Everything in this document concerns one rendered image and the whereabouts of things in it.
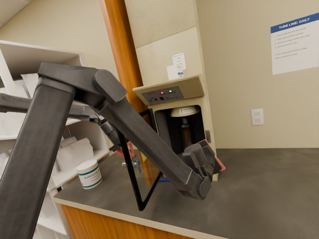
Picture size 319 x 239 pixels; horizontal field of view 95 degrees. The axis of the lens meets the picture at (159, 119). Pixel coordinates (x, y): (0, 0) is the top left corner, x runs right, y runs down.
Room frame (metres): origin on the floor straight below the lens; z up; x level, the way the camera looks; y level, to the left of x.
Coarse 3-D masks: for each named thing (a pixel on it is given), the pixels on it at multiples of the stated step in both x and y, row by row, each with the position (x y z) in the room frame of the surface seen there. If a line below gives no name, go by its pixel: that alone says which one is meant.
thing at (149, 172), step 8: (128, 144) 0.56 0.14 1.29; (136, 152) 0.60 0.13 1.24; (136, 160) 0.59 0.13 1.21; (144, 160) 0.65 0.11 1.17; (128, 168) 0.53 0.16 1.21; (136, 168) 0.57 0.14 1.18; (144, 168) 0.63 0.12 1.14; (152, 168) 0.70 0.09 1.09; (136, 176) 0.56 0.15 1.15; (144, 176) 0.62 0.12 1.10; (152, 176) 0.68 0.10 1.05; (144, 184) 0.60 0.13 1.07; (152, 184) 0.67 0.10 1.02; (144, 192) 0.59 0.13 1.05; (136, 200) 0.53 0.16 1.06; (144, 200) 0.57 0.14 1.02
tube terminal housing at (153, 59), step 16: (192, 32) 0.70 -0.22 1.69; (144, 48) 0.81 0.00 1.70; (160, 48) 0.77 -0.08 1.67; (176, 48) 0.74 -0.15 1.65; (192, 48) 0.70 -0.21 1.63; (144, 64) 0.82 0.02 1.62; (160, 64) 0.78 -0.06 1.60; (192, 64) 0.71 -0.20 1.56; (144, 80) 0.83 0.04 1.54; (160, 80) 0.78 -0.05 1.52; (208, 112) 0.71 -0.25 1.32; (208, 128) 0.69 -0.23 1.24
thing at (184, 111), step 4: (172, 108) 0.83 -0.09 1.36; (176, 108) 0.80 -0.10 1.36; (180, 108) 0.78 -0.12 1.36; (184, 108) 0.77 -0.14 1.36; (188, 108) 0.77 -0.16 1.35; (192, 108) 0.77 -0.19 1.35; (196, 108) 0.78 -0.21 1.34; (172, 112) 0.82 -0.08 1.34; (176, 112) 0.79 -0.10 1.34; (180, 112) 0.77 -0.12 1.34; (184, 112) 0.76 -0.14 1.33; (188, 112) 0.76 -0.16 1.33; (192, 112) 0.76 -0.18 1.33; (196, 112) 0.77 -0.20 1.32; (172, 116) 0.81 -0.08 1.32; (176, 116) 0.78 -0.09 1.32; (180, 116) 0.76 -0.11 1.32
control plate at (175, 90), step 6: (162, 90) 0.69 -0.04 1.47; (168, 90) 0.68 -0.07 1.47; (174, 90) 0.67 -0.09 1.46; (144, 96) 0.75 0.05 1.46; (150, 96) 0.74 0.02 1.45; (156, 96) 0.73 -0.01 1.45; (162, 96) 0.72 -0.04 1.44; (168, 96) 0.72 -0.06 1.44; (174, 96) 0.71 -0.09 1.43; (180, 96) 0.70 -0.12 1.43; (150, 102) 0.78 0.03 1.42
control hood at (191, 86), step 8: (176, 80) 0.63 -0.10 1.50; (184, 80) 0.62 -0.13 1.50; (192, 80) 0.61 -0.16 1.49; (200, 80) 0.61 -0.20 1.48; (136, 88) 0.72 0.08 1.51; (144, 88) 0.70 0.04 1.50; (152, 88) 0.69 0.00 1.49; (160, 88) 0.68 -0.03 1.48; (184, 88) 0.65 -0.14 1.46; (192, 88) 0.65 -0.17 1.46; (200, 88) 0.64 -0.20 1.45; (184, 96) 0.70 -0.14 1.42; (192, 96) 0.69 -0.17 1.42
